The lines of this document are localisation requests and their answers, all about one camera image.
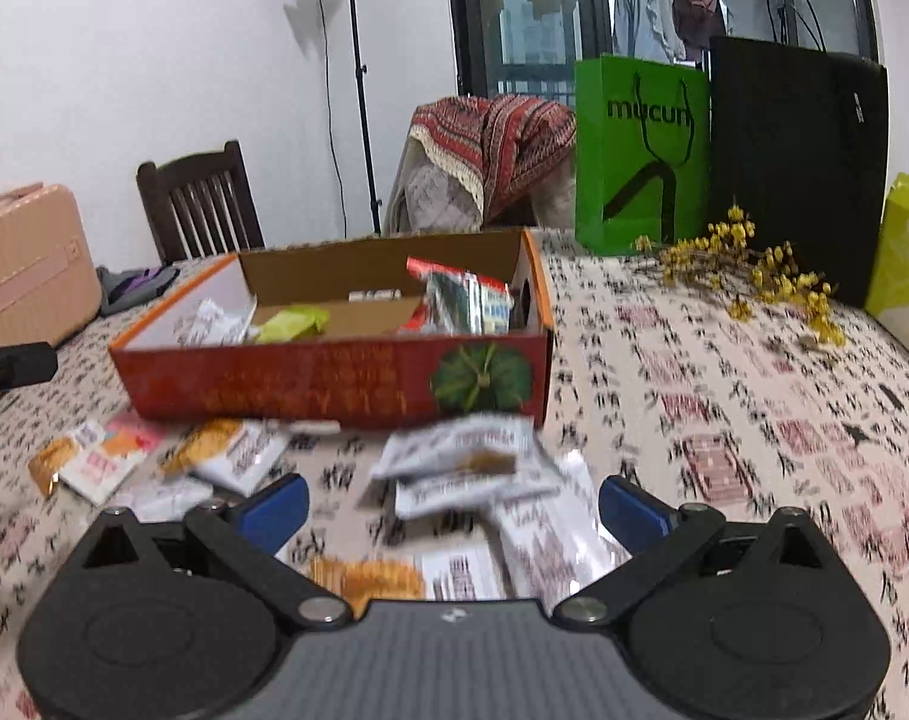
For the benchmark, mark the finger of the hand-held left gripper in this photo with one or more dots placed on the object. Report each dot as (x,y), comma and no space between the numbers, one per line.
(15,369)

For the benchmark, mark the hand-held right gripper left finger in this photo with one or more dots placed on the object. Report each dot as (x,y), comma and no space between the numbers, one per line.
(274,510)

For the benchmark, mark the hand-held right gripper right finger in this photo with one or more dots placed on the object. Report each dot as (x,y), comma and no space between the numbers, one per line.
(634,514)

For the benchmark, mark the pile of white snack packets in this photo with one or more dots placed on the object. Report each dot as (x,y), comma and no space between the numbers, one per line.
(552,540)

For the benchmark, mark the cookie picture snack packet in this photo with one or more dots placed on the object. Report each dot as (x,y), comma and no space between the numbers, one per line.
(484,461)
(364,581)
(229,450)

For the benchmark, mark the orange red cardboard box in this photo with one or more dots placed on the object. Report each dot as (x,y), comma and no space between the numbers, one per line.
(312,382)

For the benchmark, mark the green snack packet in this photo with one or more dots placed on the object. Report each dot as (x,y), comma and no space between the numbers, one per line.
(293,322)

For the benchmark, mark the small white snack packet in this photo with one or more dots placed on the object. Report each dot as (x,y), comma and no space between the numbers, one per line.
(207,322)

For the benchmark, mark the bundle of red snack packets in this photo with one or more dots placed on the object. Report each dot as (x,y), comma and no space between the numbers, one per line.
(462,300)

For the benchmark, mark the pink suitcase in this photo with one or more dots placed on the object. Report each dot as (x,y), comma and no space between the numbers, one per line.
(27,270)

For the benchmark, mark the pink orange snack packet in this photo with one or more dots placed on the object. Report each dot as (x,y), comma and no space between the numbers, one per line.
(105,465)

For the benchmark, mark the grey purple cloth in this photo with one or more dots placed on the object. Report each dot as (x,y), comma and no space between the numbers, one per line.
(135,289)

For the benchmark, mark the dark wooden chair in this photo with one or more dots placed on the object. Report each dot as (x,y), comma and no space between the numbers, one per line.
(199,202)

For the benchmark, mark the yellow flower branch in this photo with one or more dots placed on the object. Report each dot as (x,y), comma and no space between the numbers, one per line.
(769,274)

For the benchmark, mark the green paper bag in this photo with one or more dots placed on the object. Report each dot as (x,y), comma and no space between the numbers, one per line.
(634,187)

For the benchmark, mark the beige quilted cloth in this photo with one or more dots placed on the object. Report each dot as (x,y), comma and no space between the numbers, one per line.
(432,199)

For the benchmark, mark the yellow green carton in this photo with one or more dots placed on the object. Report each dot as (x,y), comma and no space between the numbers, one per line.
(908,262)

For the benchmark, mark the black paper bag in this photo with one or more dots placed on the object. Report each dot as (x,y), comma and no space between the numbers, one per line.
(799,165)

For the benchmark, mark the red patterned cloth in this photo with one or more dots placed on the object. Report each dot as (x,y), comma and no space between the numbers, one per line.
(499,150)

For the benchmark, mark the black framed glass door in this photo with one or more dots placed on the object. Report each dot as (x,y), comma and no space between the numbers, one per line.
(529,30)

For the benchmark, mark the grey blue hanging shirt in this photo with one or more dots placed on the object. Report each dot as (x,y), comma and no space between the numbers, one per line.
(645,7)

